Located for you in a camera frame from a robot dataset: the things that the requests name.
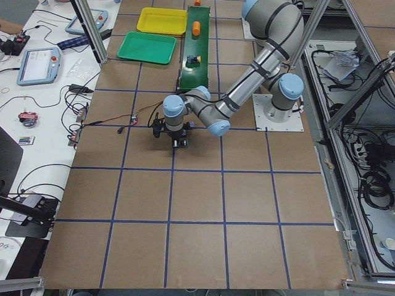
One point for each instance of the black power adapter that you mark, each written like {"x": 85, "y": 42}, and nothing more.
{"x": 78, "y": 89}

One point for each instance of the aluminium frame post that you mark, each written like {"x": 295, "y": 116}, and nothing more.
{"x": 83, "y": 13}

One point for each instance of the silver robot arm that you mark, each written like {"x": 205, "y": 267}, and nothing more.
{"x": 277, "y": 27}

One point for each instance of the near teach pendant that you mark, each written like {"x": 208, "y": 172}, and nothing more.
{"x": 39, "y": 66}

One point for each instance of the green conveyor belt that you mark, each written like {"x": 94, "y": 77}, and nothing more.
{"x": 194, "y": 75}

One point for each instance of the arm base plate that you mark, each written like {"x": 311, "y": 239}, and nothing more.
{"x": 268, "y": 118}

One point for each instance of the plain orange cylinder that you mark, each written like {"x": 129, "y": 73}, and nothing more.
{"x": 196, "y": 28}

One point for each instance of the green push button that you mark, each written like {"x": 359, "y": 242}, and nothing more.
{"x": 180, "y": 143}

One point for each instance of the green plastic tray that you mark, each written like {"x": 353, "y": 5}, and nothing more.
{"x": 147, "y": 47}

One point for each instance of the small motor controller board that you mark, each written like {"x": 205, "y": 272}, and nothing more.
{"x": 134, "y": 119}

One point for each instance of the yellow plastic tray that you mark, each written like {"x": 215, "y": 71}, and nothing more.
{"x": 162, "y": 21}

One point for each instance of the blue plaid pouch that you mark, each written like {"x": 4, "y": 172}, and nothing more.
{"x": 73, "y": 42}

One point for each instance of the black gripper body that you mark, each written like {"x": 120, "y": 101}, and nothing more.
{"x": 176, "y": 135}

